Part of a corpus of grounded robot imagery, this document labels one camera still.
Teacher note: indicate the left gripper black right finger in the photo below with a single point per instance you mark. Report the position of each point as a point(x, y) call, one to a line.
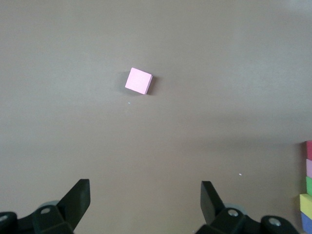
point(212, 214)

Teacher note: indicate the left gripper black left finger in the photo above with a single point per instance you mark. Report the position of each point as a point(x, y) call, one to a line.
point(73, 207)

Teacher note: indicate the yellow foam cube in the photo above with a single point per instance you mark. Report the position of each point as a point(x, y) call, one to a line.
point(306, 203)

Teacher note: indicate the green foam cube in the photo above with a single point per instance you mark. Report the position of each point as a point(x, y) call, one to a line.
point(309, 185)

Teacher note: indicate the red foam cube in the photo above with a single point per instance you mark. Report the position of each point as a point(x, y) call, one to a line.
point(309, 149)

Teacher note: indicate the brown paper table cover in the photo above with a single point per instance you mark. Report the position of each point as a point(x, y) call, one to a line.
point(156, 36)

